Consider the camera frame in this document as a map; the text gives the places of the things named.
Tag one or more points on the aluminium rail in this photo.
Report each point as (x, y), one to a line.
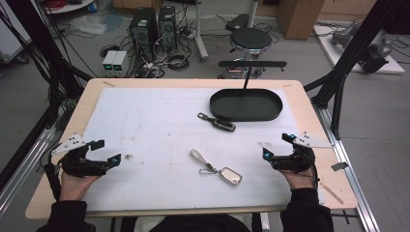
(22, 161)
(351, 180)

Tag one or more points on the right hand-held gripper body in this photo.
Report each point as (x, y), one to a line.
(296, 159)

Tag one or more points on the clear plastic bag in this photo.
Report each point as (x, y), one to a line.
(88, 24)

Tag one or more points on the white table mat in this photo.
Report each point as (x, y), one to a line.
(180, 141)

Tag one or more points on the grey tape piece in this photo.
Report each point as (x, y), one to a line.
(339, 166)

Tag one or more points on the person's right hand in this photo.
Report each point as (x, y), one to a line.
(299, 180)

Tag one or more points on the brown cardboard box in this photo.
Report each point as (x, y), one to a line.
(298, 17)

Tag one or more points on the person's left hand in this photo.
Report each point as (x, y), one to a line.
(75, 187)

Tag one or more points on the black frame post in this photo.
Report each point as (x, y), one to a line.
(42, 42)
(351, 54)

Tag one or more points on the black computer tower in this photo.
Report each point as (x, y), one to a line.
(143, 32)
(167, 27)

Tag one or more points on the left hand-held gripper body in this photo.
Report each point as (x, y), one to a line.
(80, 164)

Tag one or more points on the black round stool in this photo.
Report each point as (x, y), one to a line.
(250, 39)

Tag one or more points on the black key rack with tray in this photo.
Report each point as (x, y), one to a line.
(246, 106)

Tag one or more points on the person's torso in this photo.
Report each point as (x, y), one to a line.
(196, 224)

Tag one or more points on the white platform board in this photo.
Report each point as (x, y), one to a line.
(354, 51)

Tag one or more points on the white power supply unit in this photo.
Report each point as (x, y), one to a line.
(109, 63)
(119, 63)

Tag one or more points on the white stand leg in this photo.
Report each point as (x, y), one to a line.
(199, 32)

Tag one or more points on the thin wooden strip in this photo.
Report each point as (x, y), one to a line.
(332, 193)

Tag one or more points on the grey robot on platform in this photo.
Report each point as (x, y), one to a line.
(370, 45)

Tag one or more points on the black car key fob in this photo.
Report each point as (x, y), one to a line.
(220, 123)

